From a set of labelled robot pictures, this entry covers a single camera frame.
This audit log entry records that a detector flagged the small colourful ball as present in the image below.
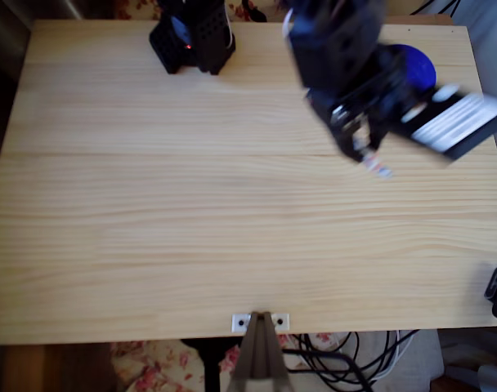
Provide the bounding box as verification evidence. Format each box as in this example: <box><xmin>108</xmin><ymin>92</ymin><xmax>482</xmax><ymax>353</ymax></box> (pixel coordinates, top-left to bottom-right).
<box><xmin>359</xmin><ymin>153</ymin><xmax>394</xmax><ymax>180</ymax></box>

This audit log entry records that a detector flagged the blue round object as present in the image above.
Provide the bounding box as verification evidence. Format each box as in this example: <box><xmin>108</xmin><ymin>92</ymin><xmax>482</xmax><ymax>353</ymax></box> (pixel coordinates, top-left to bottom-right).
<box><xmin>389</xmin><ymin>43</ymin><xmax>438</xmax><ymax>91</ymax></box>

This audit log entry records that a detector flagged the white ornate floral chair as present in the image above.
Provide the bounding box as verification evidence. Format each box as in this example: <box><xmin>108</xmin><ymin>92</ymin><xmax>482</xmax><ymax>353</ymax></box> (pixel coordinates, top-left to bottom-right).
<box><xmin>115</xmin><ymin>0</ymin><xmax>163</xmax><ymax>20</ymax></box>

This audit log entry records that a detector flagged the black stand pole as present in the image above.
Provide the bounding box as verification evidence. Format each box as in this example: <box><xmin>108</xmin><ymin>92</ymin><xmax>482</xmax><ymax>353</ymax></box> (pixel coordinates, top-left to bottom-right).
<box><xmin>180</xmin><ymin>337</ymin><xmax>244</xmax><ymax>392</ymax></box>

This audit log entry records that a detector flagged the floral cloth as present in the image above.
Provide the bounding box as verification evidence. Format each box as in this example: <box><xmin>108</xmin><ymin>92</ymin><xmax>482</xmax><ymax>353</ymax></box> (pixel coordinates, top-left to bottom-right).
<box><xmin>109</xmin><ymin>332</ymin><xmax>335</xmax><ymax>392</ymax></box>

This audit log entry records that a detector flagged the white metal bracket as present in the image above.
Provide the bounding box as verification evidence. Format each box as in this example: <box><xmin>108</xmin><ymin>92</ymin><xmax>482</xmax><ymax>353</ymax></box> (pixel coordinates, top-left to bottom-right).
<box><xmin>231</xmin><ymin>312</ymin><xmax>291</xmax><ymax>333</ymax></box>

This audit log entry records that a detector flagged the white cable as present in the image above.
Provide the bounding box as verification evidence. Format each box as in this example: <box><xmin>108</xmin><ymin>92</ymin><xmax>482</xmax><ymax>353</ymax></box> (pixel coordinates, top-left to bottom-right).
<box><xmin>354</xmin><ymin>328</ymin><xmax>422</xmax><ymax>385</ymax></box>

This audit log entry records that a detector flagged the brown mounting post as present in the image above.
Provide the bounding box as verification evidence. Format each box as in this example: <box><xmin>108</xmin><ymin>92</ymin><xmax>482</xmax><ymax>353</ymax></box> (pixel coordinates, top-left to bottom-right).
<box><xmin>226</xmin><ymin>310</ymin><xmax>293</xmax><ymax>392</ymax></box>

